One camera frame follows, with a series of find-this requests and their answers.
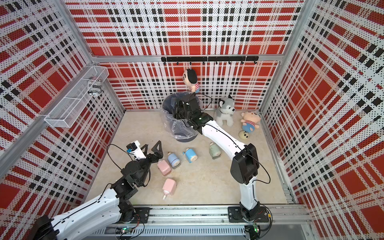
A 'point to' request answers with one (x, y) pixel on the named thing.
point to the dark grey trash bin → (182, 140)
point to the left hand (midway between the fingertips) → (157, 143)
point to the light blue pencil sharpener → (174, 160)
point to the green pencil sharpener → (214, 150)
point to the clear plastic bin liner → (176, 127)
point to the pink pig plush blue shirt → (250, 120)
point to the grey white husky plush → (224, 112)
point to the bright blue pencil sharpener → (190, 155)
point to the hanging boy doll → (190, 78)
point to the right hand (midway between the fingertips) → (171, 99)
